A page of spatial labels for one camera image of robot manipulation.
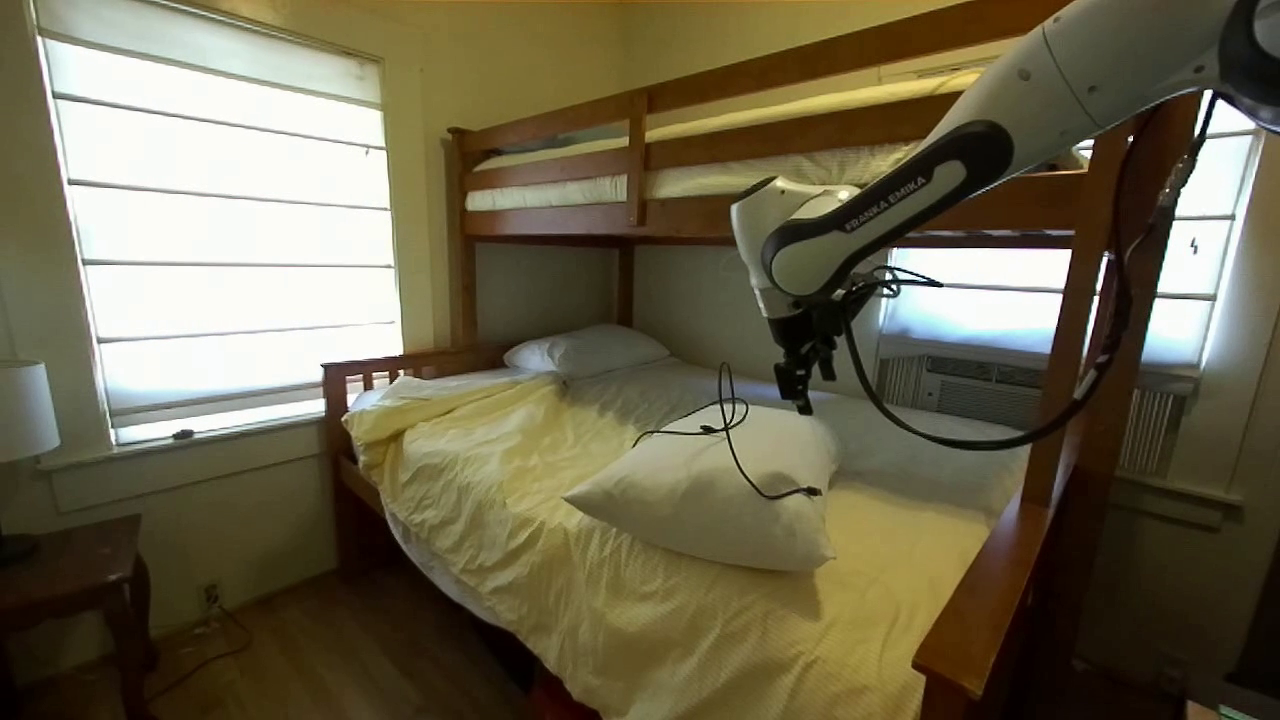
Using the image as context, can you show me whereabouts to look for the upper bunk mattress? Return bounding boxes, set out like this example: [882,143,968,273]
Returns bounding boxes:
[464,45,996,212]

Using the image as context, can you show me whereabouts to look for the white back pillow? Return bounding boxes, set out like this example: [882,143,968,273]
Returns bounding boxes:
[503,323,669,374]

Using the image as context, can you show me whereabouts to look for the floor power cord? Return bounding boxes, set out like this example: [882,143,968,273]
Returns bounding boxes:
[140,580,254,704]

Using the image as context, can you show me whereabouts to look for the white table lamp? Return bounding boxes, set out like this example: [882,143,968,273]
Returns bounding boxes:
[0,361,59,469]

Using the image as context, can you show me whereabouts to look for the dark wooden side table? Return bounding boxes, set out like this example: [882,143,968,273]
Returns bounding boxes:
[0,517,154,720]

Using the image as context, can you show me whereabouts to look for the right window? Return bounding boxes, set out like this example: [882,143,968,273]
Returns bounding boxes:
[875,101,1261,369]

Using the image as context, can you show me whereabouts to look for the white front pillow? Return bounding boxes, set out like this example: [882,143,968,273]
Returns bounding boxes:
[569,403,840,573]

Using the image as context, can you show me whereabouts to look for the wooden bunk bed frame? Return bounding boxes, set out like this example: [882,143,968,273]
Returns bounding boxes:
[321,0,1204,720]

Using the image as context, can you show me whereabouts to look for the wall air conditioner unit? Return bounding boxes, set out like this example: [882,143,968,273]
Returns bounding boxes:
[878,357,1197,480]

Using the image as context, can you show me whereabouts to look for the white window blind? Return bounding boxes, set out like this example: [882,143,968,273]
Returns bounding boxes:
[33,0,400,444]

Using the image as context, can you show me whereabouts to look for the black robot harness cable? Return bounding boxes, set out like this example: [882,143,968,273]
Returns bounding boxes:
[845,91,1225,457]

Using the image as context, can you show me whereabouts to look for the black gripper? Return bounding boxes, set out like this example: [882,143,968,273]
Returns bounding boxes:
[773,276,878,416]

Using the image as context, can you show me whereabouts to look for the yellow bed blanket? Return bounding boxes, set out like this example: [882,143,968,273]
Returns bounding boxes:
[341,361,996,720]

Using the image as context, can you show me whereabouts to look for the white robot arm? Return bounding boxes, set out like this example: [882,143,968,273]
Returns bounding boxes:
[727,0,1280,406]

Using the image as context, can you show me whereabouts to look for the white pillow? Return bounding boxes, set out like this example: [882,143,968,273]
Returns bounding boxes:
[503,323,669,374]
[569,403,840,573]

